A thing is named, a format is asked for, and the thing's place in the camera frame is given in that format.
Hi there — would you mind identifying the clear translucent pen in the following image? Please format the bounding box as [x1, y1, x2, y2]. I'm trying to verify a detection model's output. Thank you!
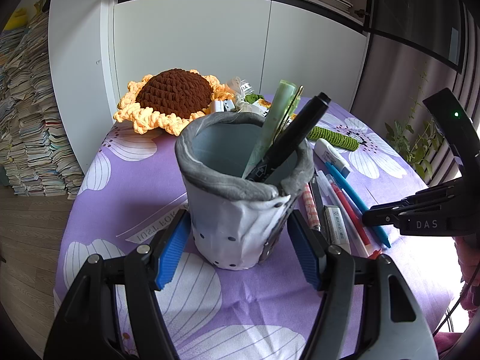
[317, 171, 369, 258]

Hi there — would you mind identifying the white eraser with grey sleeve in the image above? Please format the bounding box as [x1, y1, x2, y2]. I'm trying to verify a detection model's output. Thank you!
[324, 205, 352, 254]

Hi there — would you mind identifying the red gel pen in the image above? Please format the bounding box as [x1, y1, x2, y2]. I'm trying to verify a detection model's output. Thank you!
[326, 175, 374, 255]

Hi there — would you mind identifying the black slim pen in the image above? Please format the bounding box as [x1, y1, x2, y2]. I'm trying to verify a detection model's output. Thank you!
[309, 176, 330, 244]

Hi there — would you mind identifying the pink checkered pen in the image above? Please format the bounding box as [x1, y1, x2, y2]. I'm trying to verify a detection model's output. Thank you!
[302, 184, 320, 231]

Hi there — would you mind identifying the blue pen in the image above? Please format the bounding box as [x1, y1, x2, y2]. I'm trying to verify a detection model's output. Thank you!
[325, 162, 391, 248]

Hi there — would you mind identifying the grey white fabric pen holder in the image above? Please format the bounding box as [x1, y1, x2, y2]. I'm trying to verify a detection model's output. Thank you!
[175, 112, 314, 271]

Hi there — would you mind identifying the black marker pen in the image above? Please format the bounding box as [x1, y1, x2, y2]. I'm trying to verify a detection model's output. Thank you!
[246, 92, 331, 182]

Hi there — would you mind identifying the light green pen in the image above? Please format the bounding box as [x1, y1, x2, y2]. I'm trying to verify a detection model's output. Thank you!
[242, 80, 304, 178]

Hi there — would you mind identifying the person's right hand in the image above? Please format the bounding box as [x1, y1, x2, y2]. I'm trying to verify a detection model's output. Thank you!
[434, 236, 479, 359]

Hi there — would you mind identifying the green potted plant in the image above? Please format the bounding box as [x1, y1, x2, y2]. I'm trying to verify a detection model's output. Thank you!
[385, 71, 443, 180]

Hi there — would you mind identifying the pink striped curtain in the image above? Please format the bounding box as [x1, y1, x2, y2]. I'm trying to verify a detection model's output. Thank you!
[424, 10, 479, 187]

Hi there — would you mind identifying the white correction tape dispenser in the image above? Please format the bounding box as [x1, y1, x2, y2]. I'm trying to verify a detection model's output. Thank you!
[314, 138, 352, 178]

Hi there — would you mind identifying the purple floral tablecloth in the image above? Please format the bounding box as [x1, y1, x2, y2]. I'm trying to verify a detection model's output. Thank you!
[52, 92, 462, 360]

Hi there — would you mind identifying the stack of books on floor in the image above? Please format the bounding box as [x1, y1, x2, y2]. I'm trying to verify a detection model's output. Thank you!
[1, 12, 84, 200]

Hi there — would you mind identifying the sunflower greeting card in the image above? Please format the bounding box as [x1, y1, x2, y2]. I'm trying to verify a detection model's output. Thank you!
[251, 98, 272, 117]

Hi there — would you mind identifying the white bookshelf cabinet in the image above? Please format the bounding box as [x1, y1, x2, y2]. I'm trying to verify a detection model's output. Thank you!
[48, 0, 367, 170]

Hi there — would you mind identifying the crochet sunflower with green stem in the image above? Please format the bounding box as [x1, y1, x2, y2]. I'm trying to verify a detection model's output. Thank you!
[112, 68, 362, 151]

